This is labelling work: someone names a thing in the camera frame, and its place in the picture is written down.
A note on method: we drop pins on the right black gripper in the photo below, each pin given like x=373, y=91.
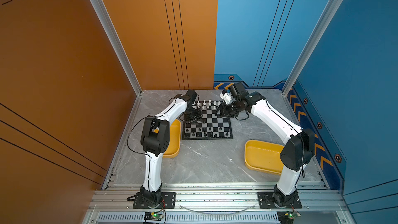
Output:
x=223, y=112

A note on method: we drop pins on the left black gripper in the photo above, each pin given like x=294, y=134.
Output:
x=199, y=115

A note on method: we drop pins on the yellow tray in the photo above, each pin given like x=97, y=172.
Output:
x=263, y=157
x=175, y=138

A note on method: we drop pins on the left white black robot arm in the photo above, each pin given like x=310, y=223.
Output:
x=155, y=140

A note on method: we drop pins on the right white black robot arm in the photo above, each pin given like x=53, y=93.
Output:
x=299, y=143

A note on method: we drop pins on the left green circuit board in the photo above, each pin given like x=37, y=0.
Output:
x=153, y=217

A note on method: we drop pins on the green circuit board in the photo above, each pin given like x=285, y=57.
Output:
x=153, y=217
x=288, y=217

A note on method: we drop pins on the right green circuit board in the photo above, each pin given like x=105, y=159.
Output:
x=288, y=217

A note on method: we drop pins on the black white chessboard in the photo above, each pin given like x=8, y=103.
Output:
x=220, y=126

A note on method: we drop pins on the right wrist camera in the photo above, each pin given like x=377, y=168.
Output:
x=226, y=96

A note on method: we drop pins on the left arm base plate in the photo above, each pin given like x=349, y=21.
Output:
x=155, y=201

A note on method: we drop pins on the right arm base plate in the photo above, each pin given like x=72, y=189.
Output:
x=269, y=200

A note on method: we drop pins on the aluminium front frame rail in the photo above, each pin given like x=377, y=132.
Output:
x=219, y=203

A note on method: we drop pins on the right aluminium corner post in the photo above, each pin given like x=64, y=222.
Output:
x=323, y=22

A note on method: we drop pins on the aluminium corner post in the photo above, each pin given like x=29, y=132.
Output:
x=109, y=28
x=323, y=22

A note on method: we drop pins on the left aluminium corner post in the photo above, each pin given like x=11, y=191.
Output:
x=109, y=28

